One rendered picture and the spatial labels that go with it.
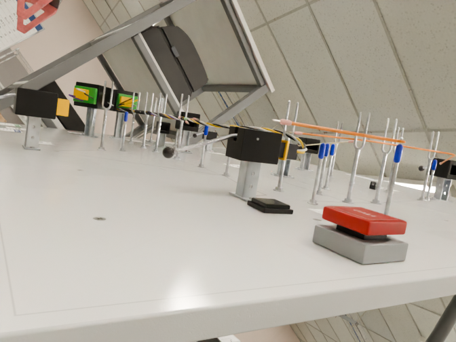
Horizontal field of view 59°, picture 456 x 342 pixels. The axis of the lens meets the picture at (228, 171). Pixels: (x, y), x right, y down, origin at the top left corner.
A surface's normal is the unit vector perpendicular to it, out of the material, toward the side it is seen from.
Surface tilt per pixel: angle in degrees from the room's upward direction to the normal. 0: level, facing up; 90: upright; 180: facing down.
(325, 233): 140
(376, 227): 90
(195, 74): 90
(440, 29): 179
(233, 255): 50
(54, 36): 90
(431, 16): 180
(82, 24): 90
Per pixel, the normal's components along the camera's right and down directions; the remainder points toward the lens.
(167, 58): 0.54, 0.20
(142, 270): 0.15, -0.98
